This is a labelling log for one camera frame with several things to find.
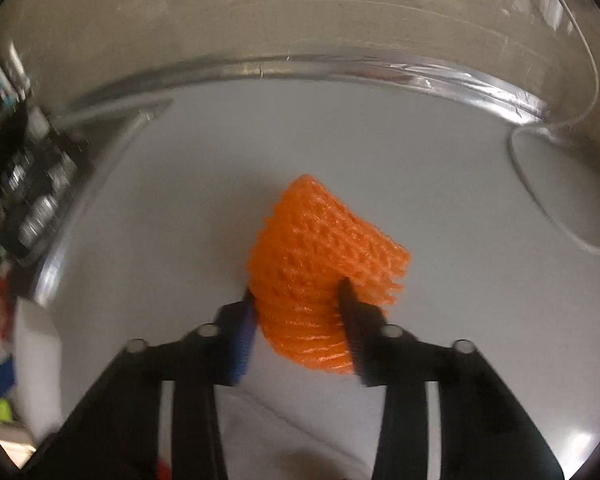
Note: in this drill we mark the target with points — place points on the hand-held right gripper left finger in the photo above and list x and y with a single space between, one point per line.
245 350

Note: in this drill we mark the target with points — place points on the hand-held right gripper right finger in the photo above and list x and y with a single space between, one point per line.
352 330

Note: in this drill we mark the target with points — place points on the orange foam fruit net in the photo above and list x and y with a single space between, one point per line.
320 240

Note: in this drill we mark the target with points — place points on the red square wrapper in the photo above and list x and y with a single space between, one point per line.
2 310

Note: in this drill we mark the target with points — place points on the gas stove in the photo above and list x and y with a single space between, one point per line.
35 195

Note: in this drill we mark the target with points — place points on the metal kitchen rack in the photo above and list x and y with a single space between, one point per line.
2 80

